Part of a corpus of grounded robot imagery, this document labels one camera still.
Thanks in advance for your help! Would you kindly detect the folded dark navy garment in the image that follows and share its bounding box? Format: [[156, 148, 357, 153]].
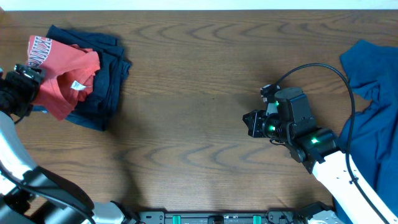
[[33, 26, 132, 131]]

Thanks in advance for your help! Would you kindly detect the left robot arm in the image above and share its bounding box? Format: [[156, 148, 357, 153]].
[[1, 64, 140, 223]]

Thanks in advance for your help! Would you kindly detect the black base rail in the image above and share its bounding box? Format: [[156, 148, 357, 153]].
[[138, 210, 307, 224]]

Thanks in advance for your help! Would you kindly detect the coral red t-shirt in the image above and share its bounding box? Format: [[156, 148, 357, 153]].
[[27, 35, 100, 121]]

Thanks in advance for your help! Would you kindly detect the blue garment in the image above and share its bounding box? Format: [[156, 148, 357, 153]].
[[340, 40, 397, 213]]

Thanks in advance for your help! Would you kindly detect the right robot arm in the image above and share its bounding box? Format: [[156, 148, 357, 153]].
[[243, 85, 397, 223]]

